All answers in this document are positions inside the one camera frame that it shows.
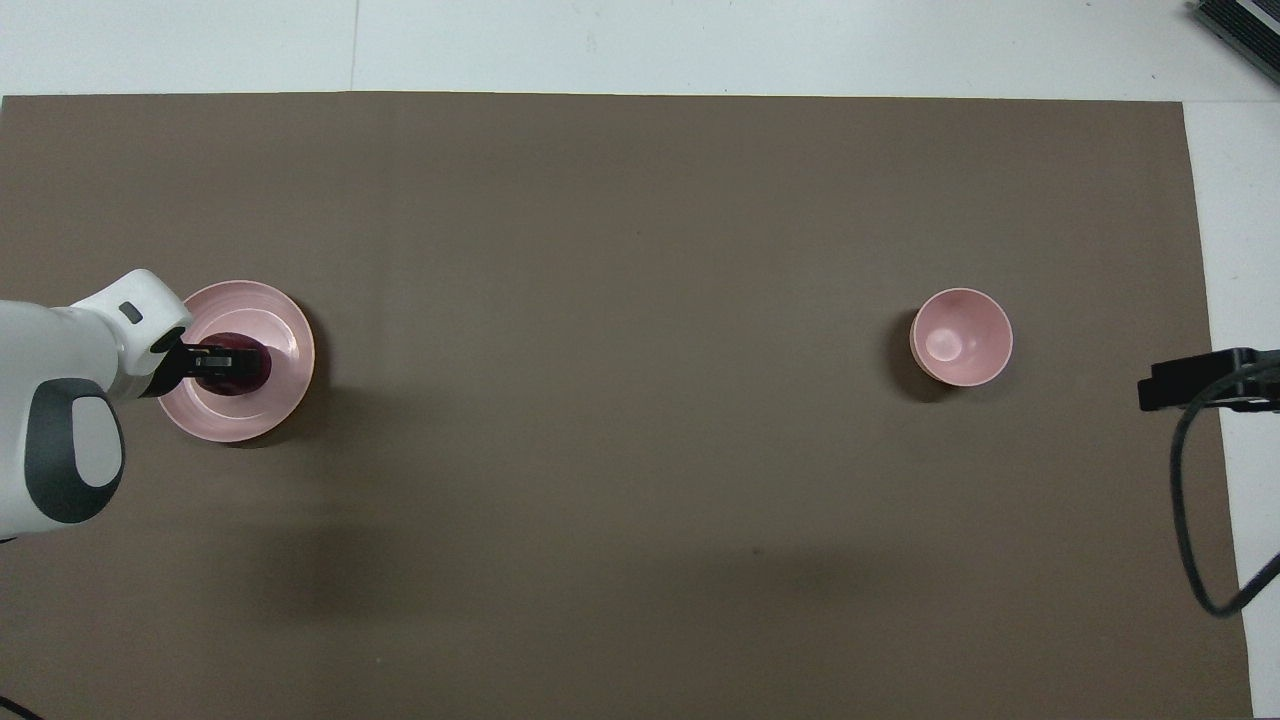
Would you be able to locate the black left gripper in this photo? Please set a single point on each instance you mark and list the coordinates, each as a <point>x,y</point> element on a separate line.
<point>165,372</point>

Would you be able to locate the dark red apple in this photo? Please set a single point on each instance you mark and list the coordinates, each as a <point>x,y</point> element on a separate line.
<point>235,386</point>

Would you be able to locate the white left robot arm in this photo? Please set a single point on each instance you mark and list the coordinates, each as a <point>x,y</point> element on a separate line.
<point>60,350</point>

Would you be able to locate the pink plate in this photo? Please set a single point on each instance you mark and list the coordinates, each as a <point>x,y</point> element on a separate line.
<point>280,330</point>

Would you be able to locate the pink bowl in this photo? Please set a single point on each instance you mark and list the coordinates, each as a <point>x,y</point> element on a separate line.
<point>960,340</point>

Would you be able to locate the dark grey ribbed device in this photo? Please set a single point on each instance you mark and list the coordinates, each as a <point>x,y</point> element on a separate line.
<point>1250,20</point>

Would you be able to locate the brown table mat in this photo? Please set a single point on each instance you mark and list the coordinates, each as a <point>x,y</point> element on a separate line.
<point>640,450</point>

